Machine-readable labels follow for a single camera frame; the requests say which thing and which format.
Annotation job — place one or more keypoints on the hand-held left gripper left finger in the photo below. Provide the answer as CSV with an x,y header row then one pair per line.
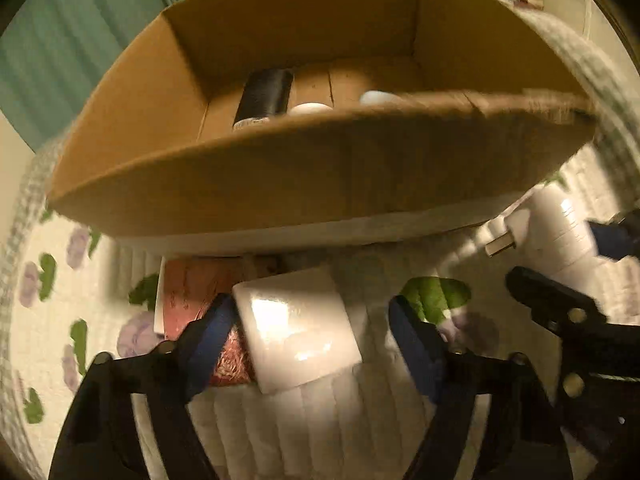
x,y
209,347

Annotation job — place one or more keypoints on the white bottle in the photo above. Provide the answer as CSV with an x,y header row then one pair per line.
x,y
555,230

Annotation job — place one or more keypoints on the red patterned packet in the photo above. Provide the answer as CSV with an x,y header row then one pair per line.
x,y
184,290

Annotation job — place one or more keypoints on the floral quilted blanket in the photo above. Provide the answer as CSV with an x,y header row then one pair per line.
x,y
65,310

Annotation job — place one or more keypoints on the black cylindrical container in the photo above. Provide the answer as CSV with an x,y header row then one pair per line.
x,y
265,92

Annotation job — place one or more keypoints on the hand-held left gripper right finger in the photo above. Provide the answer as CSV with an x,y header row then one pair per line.
x,y
416,347

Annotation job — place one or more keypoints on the white rounded object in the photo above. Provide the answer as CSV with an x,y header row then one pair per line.
x,y
310,108
380,97

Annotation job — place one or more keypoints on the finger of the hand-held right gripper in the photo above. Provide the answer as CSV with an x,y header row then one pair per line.
x,y
614,241
545,295

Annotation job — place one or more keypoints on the white square plastic box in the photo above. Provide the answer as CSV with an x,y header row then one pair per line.
x,y
295,325

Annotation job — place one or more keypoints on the green curtain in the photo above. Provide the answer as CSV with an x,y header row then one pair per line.
x,y
75,35

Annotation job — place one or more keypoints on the brown cardboard box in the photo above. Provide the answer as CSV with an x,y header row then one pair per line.
x,y
300,170

